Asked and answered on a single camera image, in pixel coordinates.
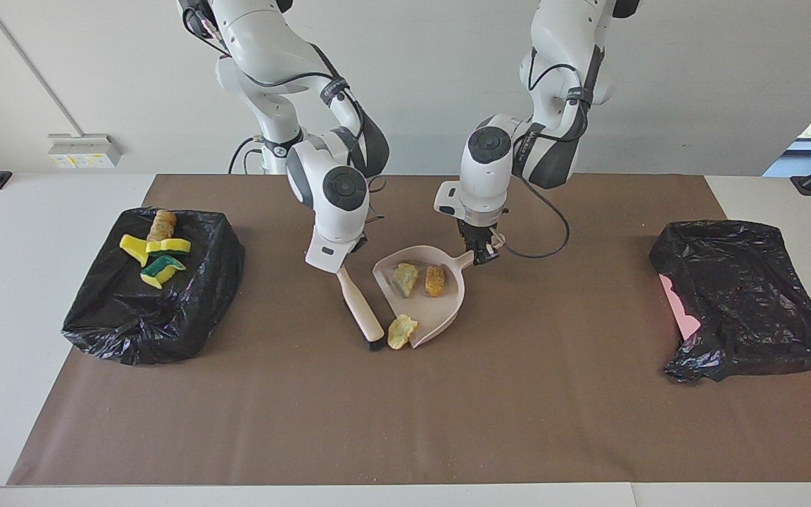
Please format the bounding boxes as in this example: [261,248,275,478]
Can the black bag lined trash bin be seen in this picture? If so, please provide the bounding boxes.
[61,207,246,366]

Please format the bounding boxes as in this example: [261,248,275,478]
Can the beige plastic dustpan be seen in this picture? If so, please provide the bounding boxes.
[372,244,477,349]

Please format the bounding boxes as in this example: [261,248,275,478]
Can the white wall cable duct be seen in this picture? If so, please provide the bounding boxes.
[0,0,86,136]

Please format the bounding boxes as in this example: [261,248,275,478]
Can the brown paper table mat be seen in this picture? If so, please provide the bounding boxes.
[7,173,811,487]

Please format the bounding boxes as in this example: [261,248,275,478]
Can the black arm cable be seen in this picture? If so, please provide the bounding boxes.
[180,0,386,226]
[501,42,593,260]

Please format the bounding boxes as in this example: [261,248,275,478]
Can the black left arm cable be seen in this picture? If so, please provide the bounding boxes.
[501,42,593,260]

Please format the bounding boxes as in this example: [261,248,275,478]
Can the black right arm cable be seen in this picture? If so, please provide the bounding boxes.
[180,0,386,226]

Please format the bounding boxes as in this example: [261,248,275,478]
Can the beige hand brush black bristles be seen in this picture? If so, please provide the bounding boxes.
[336,266,386,352]

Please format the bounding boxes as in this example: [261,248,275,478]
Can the pale green chip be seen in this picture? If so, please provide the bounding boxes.
[392,263,420,299]

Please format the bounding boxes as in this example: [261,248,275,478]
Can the yellow sponge with green pad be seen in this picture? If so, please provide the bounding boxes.
[140,255,187,290]

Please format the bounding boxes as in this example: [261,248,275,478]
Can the black base power cable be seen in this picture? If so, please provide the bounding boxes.
[228,137,265,175]

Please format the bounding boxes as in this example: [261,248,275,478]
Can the white wall outlet box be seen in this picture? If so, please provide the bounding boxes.
[47,133,122,170]

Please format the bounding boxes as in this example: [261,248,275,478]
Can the yellow sponge piece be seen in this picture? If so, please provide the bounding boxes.
[120,234,149,267]
[146,238,192,256]

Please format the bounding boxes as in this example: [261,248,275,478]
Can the striped pale bread roll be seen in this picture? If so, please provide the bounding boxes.
[146,209,177,244]

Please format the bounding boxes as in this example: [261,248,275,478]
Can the pink plastic bin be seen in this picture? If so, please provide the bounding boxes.
[659,273,702,342]

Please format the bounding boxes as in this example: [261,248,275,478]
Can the black plastic trash bag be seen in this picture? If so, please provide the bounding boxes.
[649,220,811,384]

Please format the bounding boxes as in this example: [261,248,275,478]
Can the orange striped croissant piece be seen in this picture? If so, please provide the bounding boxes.
[386,314,420,351]

